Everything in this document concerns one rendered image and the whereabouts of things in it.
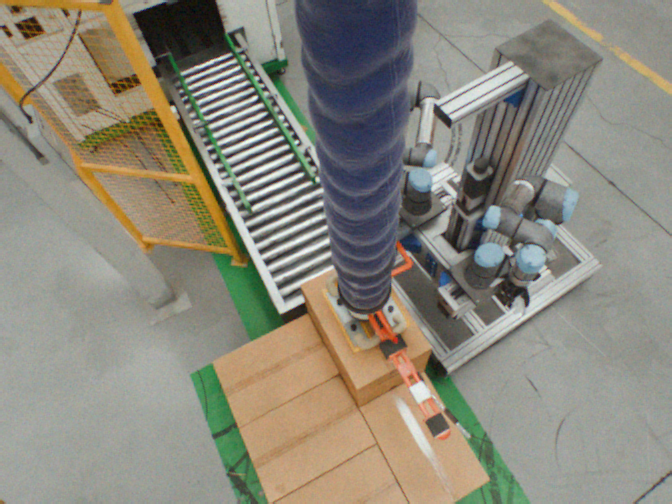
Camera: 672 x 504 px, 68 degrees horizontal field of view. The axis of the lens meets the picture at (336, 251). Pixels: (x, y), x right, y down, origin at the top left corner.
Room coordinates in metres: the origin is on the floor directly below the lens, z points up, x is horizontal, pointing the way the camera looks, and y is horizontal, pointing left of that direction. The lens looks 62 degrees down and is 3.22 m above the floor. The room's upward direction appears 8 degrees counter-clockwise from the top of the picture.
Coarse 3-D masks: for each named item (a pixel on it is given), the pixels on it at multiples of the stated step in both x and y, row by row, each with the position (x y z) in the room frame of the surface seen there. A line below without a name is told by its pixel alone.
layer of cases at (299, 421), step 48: (288, 336) 0.94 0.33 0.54; (240, 384) 0.71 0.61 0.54; (288, 384) 0.67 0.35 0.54; (336, 384) 0.64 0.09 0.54; (288, 432) 0.43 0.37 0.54; (336, 432) 0.40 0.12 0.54; (384, 432) 0.36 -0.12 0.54; (288, 480) 0.20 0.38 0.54; (336, 480) 0.17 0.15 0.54; (384, 480) 0.15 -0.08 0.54; (432, 480) 0.12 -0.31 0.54; (480, 480) 0.09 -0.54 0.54
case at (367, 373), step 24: (312, 288) 1.03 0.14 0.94; (312, 312) 0.95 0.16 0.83; (408, 312) 0.84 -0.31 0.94; (336, 336) 0.77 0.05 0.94; (408, 336) 0.72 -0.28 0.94; (336, 360) 0.73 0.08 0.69; (360, 360) 0.64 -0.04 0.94; (384, 360) 0.62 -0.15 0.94; (360, 384) 0.53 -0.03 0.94; (384, 384) 0.56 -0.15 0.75
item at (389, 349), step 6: (396, 336) 0.65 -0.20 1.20; (384, 342) 0.63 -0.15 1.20; (390, 342) 0.62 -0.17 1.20; (402, 342) 0.62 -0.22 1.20; (384, 348) 0.60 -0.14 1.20; (390, 348) 0.60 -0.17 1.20; (396, 348) 0.59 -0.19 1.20; (402, 348) 0.59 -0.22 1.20; (384, 354) 0.58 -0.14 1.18; (390, 354) 0.57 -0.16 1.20; (396, 354) 0.57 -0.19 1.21; (390, 360) 0.56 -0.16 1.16
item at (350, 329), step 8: (328, 296) 0.92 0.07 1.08; (336, 296) 0.91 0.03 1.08; (328, 304) 0.88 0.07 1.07; (336, 304) 0.87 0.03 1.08; (336, 312) 0.84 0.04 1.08; (344, 328) 0.76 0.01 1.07; (352, 328) 0.74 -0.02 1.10; (360, 328) 0.74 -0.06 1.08; (352, 336) 0.71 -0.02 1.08; (368, 336) 0.70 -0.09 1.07; (352, 344) 0.68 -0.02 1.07
